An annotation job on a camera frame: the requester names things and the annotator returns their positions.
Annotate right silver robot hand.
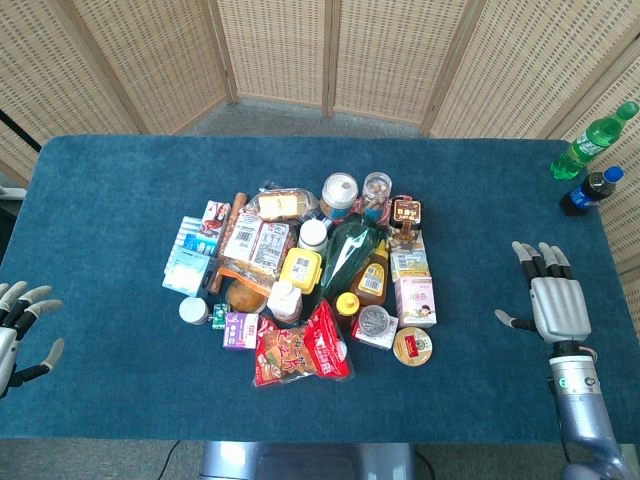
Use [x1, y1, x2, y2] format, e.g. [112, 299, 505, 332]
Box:
[494, 240, 593, 346]

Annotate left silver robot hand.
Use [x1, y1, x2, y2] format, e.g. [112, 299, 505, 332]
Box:
[0, 280, 66, 399]

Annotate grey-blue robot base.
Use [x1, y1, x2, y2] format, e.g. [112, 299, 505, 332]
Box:
[199, 441, 417, 480]

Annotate white round lid container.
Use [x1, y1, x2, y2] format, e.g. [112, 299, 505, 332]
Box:
[178, 296, 211, 327]

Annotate clear jar of nuts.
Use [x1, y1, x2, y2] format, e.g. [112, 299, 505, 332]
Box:
[360, 171, 393, 222]

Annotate white-lidded jar with blue label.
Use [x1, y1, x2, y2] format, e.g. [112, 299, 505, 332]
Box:
[320, 172, 361, 222]

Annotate cola bottle with blue cap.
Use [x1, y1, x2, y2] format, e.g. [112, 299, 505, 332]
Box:
[559, 165, 626, 218]

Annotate pink carton box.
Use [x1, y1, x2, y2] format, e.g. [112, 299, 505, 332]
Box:
[393, 276, 439, 330]

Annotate round cup lid yellow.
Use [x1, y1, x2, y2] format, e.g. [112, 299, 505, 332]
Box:
[391, 325, 435, 368]

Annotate yellow-green carton box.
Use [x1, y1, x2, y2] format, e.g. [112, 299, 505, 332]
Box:
[389, 243, 433, 283]

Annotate cartoon print carton box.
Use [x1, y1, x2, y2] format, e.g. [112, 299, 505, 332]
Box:
[386, 228, 427, 255]

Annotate green soda bottle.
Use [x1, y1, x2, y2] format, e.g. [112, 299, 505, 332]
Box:
[550, 100, 640, 182]

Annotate blue table cloth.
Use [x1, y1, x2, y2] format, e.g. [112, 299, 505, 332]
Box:
[0, 135, 640, 445]

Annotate silver-topped can in wrapper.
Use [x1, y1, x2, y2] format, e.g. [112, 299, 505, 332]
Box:
[351, 304, 401, 351]

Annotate amber honey squeeze bottle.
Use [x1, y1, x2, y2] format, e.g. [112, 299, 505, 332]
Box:
[349, 238, 391, 308]

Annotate blue and white tissue pack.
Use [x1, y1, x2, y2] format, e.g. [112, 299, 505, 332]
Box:
[161, 215, 222, 297]

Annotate small yellow-capped bottle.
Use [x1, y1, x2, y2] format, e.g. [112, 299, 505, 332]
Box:
[333, 291, 362, 332]

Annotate black pole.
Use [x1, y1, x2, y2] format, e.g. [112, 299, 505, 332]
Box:
[0, 108, 43, 153]

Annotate dark green bag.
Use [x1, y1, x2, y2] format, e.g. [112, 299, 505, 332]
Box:
[312, 214, 390, 314]

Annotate purple carton box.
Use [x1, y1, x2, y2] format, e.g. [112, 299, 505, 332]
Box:
[222, 312, 261, 352]

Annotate orange jelly cup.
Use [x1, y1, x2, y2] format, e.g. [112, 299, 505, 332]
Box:
[225, 279, 267, 315]

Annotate red and white snack packet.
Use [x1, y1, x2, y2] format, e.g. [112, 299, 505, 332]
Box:
[199, 199, 233, 237]

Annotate orange snack packet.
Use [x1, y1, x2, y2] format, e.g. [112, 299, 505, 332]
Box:
[216, 265, 275, 297]

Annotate white-capped bottle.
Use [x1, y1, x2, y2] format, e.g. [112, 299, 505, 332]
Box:
[297, 218, 330, 253]

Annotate clear packet with barcode label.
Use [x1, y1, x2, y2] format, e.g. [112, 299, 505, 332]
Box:
[221, 209, 263, 263]

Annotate yellow plastic box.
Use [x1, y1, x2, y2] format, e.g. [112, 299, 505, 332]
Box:
[278, 247, 324, 296]

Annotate red peanut snack bag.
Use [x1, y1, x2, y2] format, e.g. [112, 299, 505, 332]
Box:
[252, 300, 355, 388]

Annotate white and pink drink bottle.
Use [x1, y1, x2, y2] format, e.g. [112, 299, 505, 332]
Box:
[266, 280, 305, 325]

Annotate red packet with white label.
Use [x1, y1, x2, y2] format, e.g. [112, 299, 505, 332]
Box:
[248, 221, 298, 277]

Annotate packaged bread slices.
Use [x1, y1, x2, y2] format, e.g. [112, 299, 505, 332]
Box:
[243, 185, 322, 223]

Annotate black floor cable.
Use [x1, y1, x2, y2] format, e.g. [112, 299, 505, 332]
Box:
[158, 441, 182, 480]

